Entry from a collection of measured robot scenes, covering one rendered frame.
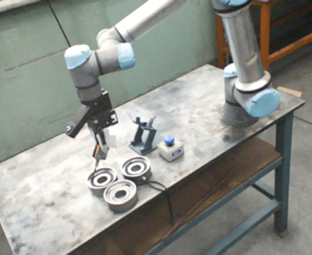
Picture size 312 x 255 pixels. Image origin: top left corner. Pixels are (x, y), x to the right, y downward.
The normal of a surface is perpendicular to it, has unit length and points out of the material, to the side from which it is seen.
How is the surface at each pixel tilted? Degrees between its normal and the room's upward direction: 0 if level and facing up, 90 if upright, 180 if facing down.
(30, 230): 0
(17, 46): 90
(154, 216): 0
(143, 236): 0
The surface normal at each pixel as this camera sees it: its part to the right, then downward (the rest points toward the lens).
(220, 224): -0.15, -0.82
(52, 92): 0.58, 0.38
